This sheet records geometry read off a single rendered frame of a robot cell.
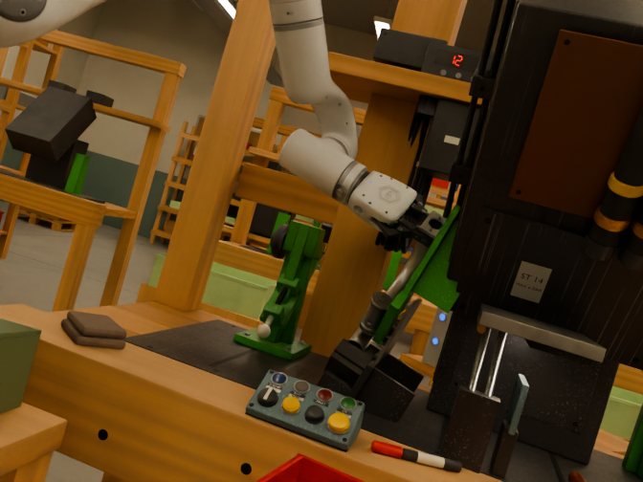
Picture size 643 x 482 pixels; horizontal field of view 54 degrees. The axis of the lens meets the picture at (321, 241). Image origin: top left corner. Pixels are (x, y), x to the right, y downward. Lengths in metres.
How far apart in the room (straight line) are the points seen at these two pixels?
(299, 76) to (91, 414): 0.64
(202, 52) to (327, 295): 11.04
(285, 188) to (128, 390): 0.79
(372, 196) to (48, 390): 0.62
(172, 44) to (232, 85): 11.03
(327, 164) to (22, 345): 0.61
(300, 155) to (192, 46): 11.30
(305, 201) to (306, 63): 0.52
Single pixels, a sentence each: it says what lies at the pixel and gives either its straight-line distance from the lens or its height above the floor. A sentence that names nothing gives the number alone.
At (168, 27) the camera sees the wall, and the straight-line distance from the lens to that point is 12.75.
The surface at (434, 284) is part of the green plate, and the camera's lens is 1.07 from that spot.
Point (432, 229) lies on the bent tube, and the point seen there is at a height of 1.23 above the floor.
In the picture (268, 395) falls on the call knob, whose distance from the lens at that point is 0.90.
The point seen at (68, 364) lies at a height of 0.88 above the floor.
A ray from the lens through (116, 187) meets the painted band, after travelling 12.53.
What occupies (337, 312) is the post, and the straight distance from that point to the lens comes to 1.47.
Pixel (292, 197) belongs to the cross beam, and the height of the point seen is 1.22.
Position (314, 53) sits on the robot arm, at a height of 1.46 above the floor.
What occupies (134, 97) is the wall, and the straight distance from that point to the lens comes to 12.66.
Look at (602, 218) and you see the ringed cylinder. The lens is 0.91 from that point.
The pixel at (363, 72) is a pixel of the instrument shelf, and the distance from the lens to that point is 1.39.
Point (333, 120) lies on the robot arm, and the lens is 1.27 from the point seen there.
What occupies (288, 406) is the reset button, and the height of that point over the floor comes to 0.93.
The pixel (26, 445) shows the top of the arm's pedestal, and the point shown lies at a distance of 0.85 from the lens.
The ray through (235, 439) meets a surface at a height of 0.87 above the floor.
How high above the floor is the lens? 1.18
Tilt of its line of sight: 2 degrees down
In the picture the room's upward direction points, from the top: 16 degrees clockwise
